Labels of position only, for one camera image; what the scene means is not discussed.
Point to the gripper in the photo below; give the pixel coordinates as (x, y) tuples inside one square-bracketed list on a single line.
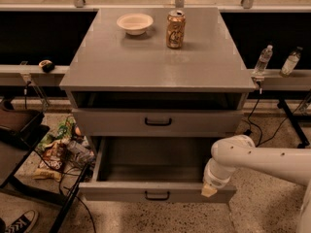
[(214, 181)]

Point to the grey drawer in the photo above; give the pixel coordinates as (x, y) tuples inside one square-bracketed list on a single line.
[(157, 123), (152, 169)]

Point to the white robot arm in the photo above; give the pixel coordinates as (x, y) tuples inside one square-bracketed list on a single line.
[(292, 165)]

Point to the grey drawer cabinet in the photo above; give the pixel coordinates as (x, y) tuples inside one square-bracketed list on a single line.
[(112, 70)]

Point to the grey top drawer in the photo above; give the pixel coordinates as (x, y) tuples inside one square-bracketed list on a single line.
[(157, 123)]

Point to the black stand leg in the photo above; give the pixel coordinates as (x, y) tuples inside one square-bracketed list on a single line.
[(295, 121)]

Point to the clear water bottle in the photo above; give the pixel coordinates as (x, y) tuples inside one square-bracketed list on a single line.
[(263, 60)]

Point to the crushed plastic bottle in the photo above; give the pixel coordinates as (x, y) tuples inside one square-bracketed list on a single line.
[(81, 154)]

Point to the green snack bag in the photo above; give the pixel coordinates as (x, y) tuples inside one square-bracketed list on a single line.
[(63, 133)]

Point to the brown chip bag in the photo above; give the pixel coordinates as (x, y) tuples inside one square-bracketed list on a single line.
[(52, 163)]

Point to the gold soda can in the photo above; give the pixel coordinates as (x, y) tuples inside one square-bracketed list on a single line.
[(176, 23)]

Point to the white paper bowl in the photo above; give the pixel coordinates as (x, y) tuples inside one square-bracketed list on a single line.
[(135, 24)]

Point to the black white sneaker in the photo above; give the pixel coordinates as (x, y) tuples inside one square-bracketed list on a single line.
[(24, 223)]

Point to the black yellow tape measure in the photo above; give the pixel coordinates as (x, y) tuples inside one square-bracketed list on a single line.
[(47, 66)]

